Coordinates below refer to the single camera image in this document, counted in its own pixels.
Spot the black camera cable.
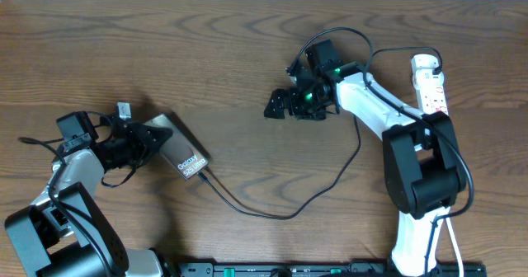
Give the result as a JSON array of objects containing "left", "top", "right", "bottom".
[
  {"left": 288, "top": 26, "right": 475, "bottom": 277},
  {"left": 17, "top": 110, "right": 149, "bottom": 277}
]

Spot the white power strip cord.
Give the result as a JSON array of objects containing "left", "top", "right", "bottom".
[{"left": 443, "top": 217, "right": 465, "bottom": 277}]

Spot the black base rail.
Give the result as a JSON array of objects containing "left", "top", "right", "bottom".
[{"left": 177, "top": 261, "right": 488, "bottom": 277}]

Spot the black charging cable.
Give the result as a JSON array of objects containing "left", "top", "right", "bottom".
[{"left": 196, "top": 45, "right": 444, "bottom": 221}]

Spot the white USB charger adapter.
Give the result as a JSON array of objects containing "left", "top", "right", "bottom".
[{"left": 411, "top": 54, "right": 440, "bottom": 73}]

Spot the black left camera cable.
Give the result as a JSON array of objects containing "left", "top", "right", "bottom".
[{"left": 17, "top": 110, "right": 149, "bottom": 277}]

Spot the black right camera cable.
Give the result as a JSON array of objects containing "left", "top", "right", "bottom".
[{"left": 288, "top": 26, "right": 475, "bottom": 277}]

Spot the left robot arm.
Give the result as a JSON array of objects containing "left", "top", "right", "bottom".
[{"left": 5, "top": 111, "right": 180, "bottom": 276}]

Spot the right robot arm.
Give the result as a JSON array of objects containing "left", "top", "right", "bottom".
[{"left": 263, "top": 40, "right": 474, "bottom": 276}]

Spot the white power strip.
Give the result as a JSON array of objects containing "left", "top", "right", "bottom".
[{"left": 412, "top": 68, "right": 449, "bottom": 115}]

